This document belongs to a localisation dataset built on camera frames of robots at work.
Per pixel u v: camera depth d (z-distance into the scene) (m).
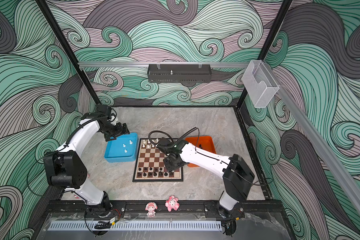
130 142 0.98
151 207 0.71
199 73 0.95
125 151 0.93
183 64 0.95
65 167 0.44
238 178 0.42
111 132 0.74
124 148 0.94
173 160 0.67
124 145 0.96
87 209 0.73
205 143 0.97
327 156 0.50
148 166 0.87
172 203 0.72
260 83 0.79
